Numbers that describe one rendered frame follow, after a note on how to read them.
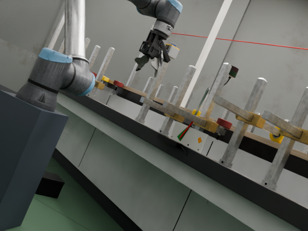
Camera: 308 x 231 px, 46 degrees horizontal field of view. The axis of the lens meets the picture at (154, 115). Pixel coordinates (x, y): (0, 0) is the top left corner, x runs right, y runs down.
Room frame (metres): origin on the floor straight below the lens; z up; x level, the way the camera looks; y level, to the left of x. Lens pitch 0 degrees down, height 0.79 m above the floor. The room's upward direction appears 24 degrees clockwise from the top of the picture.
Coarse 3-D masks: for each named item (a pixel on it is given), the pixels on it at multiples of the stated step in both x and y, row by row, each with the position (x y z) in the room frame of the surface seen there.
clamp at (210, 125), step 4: (200, 116) 1.87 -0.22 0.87; (208, 120) 1.82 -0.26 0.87; (196, 124) 1.87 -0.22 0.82; (208, 124) 1.81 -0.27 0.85; (212, 124) 1.80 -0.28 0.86; (216, 124) 1.82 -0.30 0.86; (204, 128) 1.82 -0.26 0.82; (208, 128) 1.80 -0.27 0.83; (212, 128) 1.81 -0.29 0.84; (216, 128) 1.82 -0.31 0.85
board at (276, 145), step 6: (132, 90) 2.82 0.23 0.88; (138, 90) 2.76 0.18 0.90; (144, 96) 2.68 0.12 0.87; (162, 102) 2.50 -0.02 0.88; (210, 120) 2.11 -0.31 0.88; (216, 120) 2.08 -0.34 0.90; (234, 126) 1.97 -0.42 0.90; (246, 132) 1.90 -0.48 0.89; (252, 138) 1.86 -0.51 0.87; (258, 138) 1.83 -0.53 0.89; (264, 138) 1.80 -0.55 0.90; (270, 144) 1.77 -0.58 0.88; (276, 144) 1.74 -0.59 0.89; (294, 150) 1.67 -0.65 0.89; (300, 156) 1.64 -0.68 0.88; (306, 156) 1.62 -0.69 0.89
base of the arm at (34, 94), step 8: (32, 80) 1.67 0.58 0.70; (24, 88) 1.67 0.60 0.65; (32, 88) 1.66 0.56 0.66; (40, 88) 1.66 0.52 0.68; (48, 88) 1.68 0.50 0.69; (16, 96) 1.68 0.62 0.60; (24, 96) 1.65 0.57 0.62; (32, 96) 1.65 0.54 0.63; (40, 96) 1.66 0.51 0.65; (48, 96) 1.68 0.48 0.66; (56, 96) 1.75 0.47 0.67; (40, 104) 1.66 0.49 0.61; (48, 104) 1.68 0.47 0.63
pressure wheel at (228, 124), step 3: (219, 120) 1.90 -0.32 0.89; (222, 120) 1.88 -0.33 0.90; (225, 120) 1.88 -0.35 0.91; (219, 123) 1.89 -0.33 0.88; (222, 123) 1.88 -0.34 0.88; (225, 123) 1.88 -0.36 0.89; (228, 123) 1.88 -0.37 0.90; (231, 123) 1.89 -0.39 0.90; (222, 126) 1.91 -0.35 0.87; (225, 126) 1.88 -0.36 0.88; (228, 126) 1.88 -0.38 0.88; (219, 135) 1.91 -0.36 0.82; (216, 138) 1.91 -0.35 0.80
